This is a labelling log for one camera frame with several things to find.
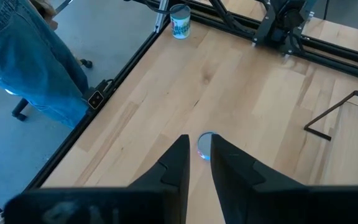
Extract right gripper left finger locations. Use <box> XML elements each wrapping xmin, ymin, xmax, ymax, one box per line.
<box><xmin>128</xmin><ymin>134</ymin><xmax>191</xmax><ymax>224</ymax></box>

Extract person's hand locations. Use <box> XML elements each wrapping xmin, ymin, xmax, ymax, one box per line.
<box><xmin>29</xmin><ymin>0</ymin><xmax>58</xmax><ymax>31</ymax></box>

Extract silver frame bracket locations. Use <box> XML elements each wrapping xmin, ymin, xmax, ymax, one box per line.
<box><xmin>154</xmin><ymin>0</ymin><xmax>170</xmax><ymax>34</ymax></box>

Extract silver can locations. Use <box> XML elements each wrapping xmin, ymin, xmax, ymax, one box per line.
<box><xmin>169</xmin><ymin>4</ymin><xmax>192</xmax><ymax>40</ymax></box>

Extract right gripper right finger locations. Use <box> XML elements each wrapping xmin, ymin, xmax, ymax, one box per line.
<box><xmin>210</xmin><ymin>134</ymin><xmax>306</xmax><ymax>224</ymax></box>

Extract wooden shelf black legs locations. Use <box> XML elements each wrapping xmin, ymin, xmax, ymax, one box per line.
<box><xmin>303</xmin><ymin>90</ymin><xmax>358</xmax><ymax>187</ymax></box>

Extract teal salmon can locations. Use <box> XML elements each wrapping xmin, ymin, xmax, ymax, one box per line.
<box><xmin>196</xmin><ymin>131</ymin><xmax>214</xmax><ymax>162</ymax></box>

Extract black aluminium frame bar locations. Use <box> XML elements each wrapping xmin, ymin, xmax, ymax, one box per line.
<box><xmin>23</xmin><ymin>17</ymin><xmax>172</xmax><ymax>192</ymax></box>

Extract black aluminium frame rail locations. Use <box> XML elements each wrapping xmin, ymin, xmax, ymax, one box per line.
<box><xmin>191</xmin><ymin>0</ymin><xmax>358</xmax><ymax>83</ymax></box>

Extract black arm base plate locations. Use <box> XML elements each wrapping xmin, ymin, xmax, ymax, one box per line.
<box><xmin>252</xmin><ymin>0</ymin><xmax>315</xmax><ymax>57</ymax></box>

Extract small black square camera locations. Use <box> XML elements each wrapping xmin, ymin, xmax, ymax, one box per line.
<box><xmin>87</xmin><ymin>90</ymin><xmax>105</xmax><ymax>110</ymax></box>

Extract person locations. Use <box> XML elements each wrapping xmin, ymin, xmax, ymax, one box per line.
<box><xmin>0</xmin><ymin>0</ymin><xmax>90</xmax><ymax>129</ymax></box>

